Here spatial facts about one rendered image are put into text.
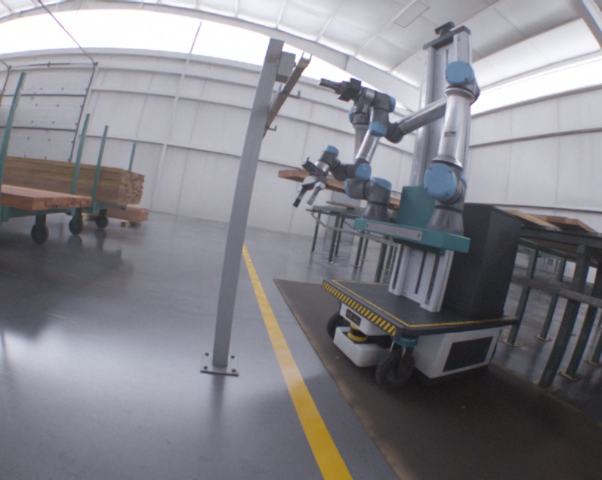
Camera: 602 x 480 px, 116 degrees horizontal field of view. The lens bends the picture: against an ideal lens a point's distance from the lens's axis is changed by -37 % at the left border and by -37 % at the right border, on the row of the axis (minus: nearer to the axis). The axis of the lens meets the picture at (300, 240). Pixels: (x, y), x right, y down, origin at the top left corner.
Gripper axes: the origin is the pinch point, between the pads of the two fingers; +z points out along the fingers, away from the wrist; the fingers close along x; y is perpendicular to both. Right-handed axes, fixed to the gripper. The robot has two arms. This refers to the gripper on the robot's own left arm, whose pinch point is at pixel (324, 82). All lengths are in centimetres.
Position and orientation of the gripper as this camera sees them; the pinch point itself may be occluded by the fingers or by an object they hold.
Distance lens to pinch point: 123.1
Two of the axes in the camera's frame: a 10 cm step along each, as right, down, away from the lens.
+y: 1.6, -9.9, -0.2
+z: -9.5, -1.5, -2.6
